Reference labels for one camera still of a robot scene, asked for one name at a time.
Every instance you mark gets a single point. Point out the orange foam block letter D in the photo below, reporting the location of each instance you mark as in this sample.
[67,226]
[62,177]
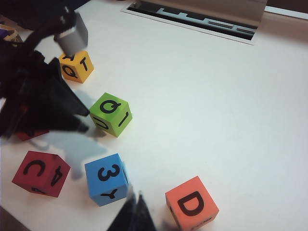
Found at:
[192,204]

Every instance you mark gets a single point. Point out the yellow foam block letter A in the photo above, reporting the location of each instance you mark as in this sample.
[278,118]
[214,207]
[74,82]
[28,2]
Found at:
[77,69]

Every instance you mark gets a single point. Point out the red foam block letter C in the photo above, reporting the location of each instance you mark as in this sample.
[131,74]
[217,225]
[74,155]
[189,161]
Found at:
[36,173]

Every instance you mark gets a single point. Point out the green foam block letter Q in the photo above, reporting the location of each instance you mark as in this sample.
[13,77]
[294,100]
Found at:
[110,115]

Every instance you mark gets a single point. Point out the beige fabric block storage bag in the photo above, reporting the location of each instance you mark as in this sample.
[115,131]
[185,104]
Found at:
[12,36]

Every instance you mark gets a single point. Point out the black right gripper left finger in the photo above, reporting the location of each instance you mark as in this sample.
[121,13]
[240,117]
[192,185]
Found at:
[127,214]

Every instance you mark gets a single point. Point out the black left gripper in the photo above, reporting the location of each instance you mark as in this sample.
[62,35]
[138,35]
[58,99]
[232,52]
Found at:
[21,84]

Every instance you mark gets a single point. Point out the red foam block letter B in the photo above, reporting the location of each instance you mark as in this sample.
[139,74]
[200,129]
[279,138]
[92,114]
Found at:
[26,136]

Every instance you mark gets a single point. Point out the blue foam block number 3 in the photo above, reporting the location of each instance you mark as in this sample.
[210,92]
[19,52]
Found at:
[106,180]

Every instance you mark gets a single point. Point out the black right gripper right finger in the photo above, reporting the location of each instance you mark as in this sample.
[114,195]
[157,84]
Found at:
[144,216]

